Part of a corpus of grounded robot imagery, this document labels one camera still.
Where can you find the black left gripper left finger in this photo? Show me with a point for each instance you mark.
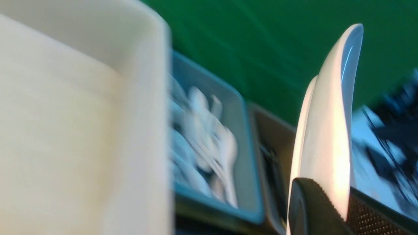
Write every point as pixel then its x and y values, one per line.
pixel 312 213

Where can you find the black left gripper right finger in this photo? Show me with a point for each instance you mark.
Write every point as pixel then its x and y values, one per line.
pixel 367 216

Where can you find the large white rectangular plate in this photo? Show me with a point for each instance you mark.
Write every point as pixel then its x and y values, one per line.
pixel 322 149

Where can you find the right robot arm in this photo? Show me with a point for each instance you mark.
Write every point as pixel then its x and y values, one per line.
pixel 383 198

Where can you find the brown plastic bin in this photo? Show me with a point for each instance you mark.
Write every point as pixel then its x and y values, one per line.
pixel 273 139

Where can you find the white soup spoon in bin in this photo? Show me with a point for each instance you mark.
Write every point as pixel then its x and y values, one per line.
pixel 228 153

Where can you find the teal plastic bin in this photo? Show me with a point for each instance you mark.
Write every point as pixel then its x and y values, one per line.
pixel 234 116

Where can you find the green backdrop cloth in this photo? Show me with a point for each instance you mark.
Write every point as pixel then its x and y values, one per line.
pixel 269 50

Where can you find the large white plastic tub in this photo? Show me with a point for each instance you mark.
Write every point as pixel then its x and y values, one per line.
pixel 84 118

